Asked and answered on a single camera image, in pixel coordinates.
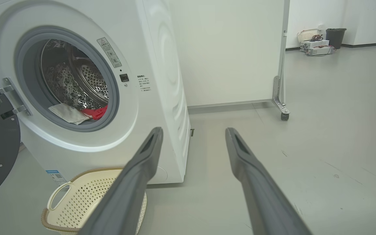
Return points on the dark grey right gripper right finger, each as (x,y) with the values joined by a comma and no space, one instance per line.
(263,202)

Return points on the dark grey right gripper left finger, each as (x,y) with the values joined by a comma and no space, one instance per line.
(126,195)

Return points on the red and white basketball jersey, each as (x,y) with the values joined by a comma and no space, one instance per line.
(73,114)

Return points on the cream perforated laundry basket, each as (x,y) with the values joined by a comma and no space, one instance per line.
(77,202)

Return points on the white front-load washing machine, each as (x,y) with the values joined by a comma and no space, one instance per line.
(152,98)

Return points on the small white woven basket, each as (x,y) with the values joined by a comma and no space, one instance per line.
(308,34)

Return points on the metal cart leg with caster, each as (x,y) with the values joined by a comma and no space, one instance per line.
(227,52)

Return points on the grey flat equipment box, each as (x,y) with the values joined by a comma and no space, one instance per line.
(320,51)

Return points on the white perforated equipment box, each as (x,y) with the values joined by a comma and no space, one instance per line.
(315,43)

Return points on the black trash bin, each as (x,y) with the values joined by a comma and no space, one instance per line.
(335,37)

